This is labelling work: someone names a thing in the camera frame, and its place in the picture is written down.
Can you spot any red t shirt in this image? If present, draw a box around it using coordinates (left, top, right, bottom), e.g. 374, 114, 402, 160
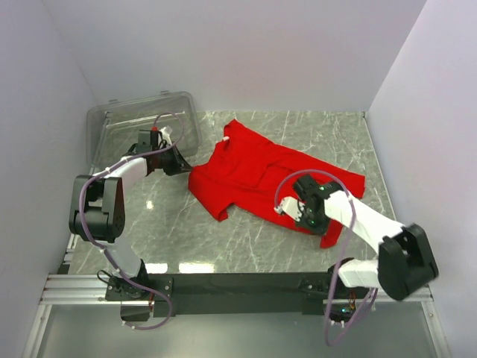
188, 119, 365, 231

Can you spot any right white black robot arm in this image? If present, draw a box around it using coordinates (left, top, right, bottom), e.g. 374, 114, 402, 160
279, 175, 439, 301

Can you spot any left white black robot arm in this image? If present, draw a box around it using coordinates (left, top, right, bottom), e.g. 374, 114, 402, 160
69, 126, 192, 300

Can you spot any clear plastic storage bin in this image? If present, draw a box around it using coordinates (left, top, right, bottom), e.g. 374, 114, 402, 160
86, 91, 202, 171

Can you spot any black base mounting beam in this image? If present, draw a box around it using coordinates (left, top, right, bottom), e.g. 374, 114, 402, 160
105, 271, 332, 322

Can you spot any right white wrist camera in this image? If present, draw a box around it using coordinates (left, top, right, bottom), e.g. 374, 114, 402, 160
274, 196, 305, 222

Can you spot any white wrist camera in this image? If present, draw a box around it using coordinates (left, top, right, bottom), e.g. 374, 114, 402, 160
274, 196, 305, 222
151, 126, 174, 149

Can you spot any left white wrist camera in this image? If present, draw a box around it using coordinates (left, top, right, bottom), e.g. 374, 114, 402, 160
151, 126, 174, 149

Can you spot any right aluminium side rail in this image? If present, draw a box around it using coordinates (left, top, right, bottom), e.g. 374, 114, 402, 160
422, 301, 452, 358

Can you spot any aluminium extrusion frame rail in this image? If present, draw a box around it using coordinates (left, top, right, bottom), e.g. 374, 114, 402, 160
39, 274, 434, 306

